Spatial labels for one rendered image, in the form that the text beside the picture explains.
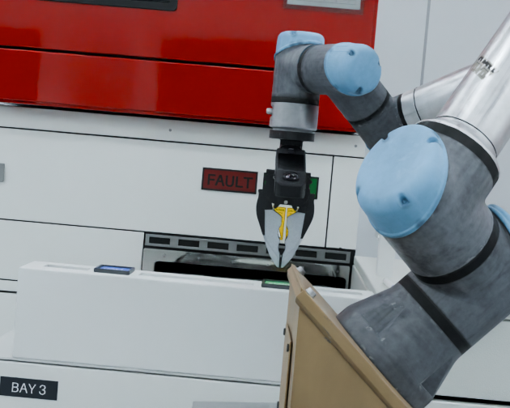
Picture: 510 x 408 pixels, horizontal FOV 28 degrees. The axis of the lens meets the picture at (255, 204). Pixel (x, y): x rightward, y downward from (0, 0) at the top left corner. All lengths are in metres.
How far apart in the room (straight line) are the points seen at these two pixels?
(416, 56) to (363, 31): 1.57
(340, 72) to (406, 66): 2.22
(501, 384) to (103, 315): 0.61
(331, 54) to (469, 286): 0.46
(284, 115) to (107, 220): 0.74
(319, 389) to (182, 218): 1.12
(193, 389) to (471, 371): 0.42
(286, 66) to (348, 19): 0.58
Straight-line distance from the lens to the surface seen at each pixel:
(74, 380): 1.60
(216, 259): 2.16
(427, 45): 3.69
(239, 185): 2.16
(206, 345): 1.56
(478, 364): 1.59
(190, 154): 2.17
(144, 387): 1.59
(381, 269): 1.82
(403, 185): 1.11
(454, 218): 1.13
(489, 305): 1.21
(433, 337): 1.20
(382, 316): 1.21
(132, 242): 2.19
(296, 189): 1.48
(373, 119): 1.53
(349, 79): 1.46
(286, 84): 1.56
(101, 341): 1.58
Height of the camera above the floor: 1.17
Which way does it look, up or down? 3 degrees down
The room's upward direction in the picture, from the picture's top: 5 degrees clockwise
